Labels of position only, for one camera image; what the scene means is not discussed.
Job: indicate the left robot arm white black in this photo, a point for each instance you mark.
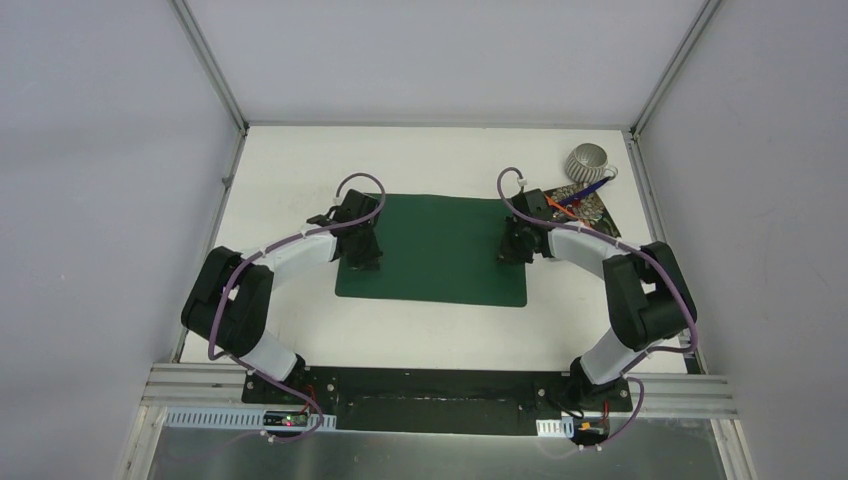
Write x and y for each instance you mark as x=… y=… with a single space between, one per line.
x=229 y=302

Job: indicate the aluminium frame rail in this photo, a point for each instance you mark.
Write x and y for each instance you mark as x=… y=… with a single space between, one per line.
x=696 y=395

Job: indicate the orange plastic fork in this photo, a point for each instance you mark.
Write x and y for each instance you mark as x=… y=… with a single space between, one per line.
x=565 y=211

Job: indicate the right electronics board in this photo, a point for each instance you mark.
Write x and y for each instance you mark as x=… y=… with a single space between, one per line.
x=594 y=429

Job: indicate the left electronics board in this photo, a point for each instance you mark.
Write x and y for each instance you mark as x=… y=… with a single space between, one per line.
x=286 y=419

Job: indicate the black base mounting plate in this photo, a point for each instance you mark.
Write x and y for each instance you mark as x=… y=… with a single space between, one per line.
x=494 y=403

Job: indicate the green placemat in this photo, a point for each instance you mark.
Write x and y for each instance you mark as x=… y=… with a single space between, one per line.
x=439 y=249

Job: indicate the blue plastic knife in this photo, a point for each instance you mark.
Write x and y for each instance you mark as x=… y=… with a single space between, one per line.
x=589 y=189

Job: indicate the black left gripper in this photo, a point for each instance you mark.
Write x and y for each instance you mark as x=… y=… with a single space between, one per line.
x=365 y=257

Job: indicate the black floral square plate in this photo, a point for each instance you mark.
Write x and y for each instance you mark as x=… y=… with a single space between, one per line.
x=590 y=210

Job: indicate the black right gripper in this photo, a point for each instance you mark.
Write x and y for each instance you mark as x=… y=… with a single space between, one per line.
x=506 y=253

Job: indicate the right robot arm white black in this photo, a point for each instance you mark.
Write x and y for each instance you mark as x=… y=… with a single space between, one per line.
x=647 y=298

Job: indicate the grey ribbed mug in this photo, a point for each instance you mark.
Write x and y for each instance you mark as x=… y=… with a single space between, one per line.
x=588 y=163

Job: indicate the electronics board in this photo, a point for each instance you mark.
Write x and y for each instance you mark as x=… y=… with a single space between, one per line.
x=286 y=419
x=594 y=429

